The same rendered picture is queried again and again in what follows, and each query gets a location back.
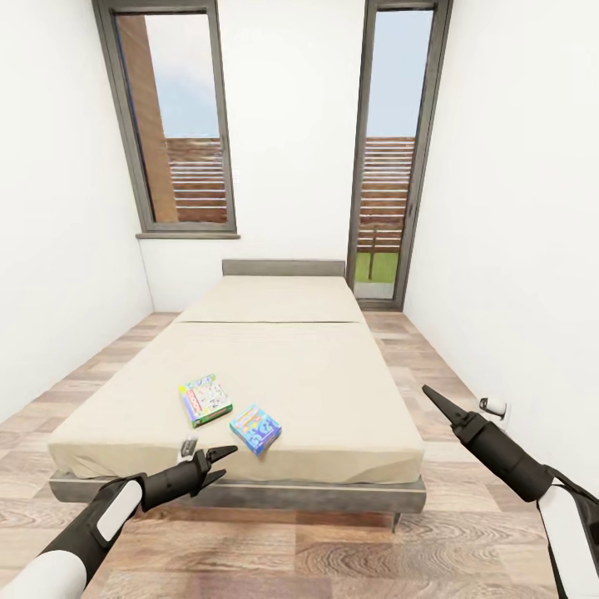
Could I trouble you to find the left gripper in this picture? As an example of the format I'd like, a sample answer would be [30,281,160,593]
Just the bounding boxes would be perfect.
[163,445,238,502]

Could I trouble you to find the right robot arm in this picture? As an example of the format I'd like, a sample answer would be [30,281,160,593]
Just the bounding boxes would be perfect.
[422,385,599,599]

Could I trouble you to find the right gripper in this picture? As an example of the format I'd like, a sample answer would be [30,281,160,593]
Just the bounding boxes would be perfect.
[422,385,525,477]

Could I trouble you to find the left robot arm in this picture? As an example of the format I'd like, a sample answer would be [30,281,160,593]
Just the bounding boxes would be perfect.
[0,430,238,599]

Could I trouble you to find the board game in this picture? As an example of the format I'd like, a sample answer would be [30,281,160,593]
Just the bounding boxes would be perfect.
[179,374,233,427]
[229,403,282,455]

